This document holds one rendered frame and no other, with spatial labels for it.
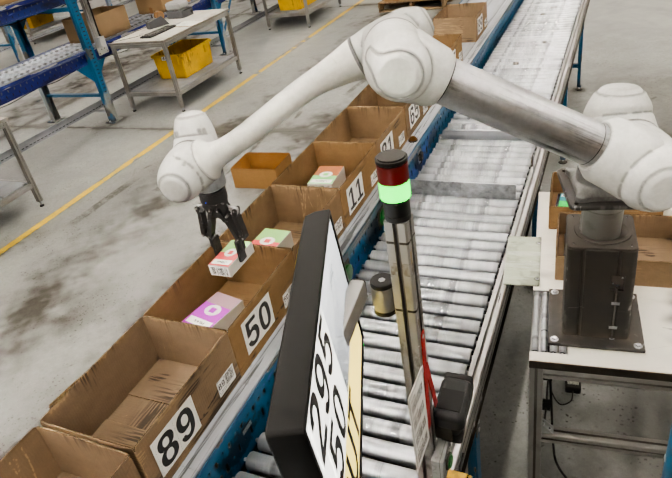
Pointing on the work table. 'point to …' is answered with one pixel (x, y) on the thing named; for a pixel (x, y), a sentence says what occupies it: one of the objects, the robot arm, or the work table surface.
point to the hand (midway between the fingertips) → (229, 250)
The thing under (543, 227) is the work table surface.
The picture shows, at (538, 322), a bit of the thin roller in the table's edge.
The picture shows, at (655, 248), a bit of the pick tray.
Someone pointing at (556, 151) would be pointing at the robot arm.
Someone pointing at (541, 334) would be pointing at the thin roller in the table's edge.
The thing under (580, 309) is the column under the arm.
